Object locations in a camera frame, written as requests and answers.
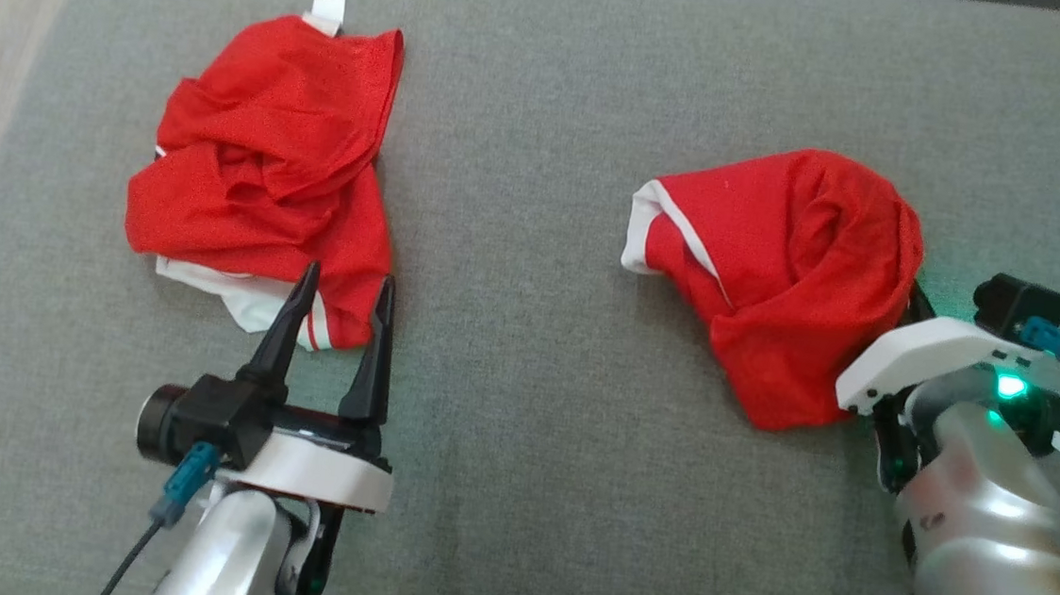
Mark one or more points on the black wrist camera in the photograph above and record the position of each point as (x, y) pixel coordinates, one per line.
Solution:
(209, 414)
(1012, 300)

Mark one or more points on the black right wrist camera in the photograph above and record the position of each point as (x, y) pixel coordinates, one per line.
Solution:
(1012, 300)

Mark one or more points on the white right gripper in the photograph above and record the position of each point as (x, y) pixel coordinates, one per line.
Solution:
(923, 352)

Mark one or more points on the red jersey with white trim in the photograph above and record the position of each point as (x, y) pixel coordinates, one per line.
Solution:
(267, 154)

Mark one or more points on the red shorts with white trim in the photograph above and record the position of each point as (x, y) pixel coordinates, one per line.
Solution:
(796, 281)

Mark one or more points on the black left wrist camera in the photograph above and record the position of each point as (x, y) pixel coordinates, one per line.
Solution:
(209, 414)

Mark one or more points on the yellow and grey sofa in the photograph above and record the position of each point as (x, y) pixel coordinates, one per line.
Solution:
(520, 429)

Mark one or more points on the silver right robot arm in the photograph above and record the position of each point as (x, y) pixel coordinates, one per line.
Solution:
(984, 532)

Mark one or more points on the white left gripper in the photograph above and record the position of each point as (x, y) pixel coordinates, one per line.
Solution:
(327, 475)

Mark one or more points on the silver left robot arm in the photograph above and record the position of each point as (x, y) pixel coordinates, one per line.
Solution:
(222, 548)

